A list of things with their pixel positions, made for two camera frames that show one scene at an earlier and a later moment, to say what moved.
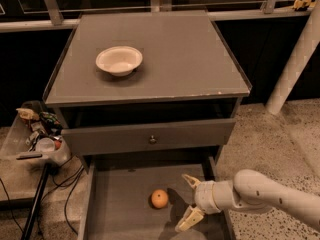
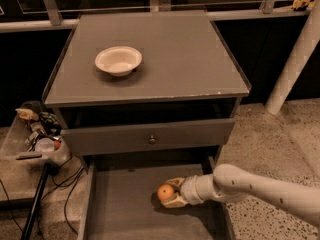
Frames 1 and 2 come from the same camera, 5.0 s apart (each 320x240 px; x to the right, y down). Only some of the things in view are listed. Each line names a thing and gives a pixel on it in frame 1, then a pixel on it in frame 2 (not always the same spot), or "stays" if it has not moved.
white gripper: x=204 y=197 to x=189 y=188
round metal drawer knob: x=152 y=141 stays
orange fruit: x=159 y=198 to x=165 y=192
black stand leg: x=35 y=206 stays
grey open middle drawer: x=116 y=199 stays
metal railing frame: x=52 y=13 stays
